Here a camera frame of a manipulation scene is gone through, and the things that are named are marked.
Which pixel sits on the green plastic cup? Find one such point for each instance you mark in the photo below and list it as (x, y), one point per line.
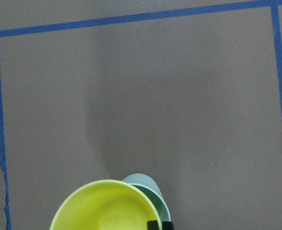
(150, 188)

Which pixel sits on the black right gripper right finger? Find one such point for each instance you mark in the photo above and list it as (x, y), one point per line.
(167, 225)

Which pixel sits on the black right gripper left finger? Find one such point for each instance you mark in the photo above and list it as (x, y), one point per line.
(154, 225)

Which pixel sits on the yellow plastic cup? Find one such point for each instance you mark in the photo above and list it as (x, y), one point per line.
(105, 205)

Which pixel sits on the brown table mat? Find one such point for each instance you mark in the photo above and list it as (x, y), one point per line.
(188, 92)

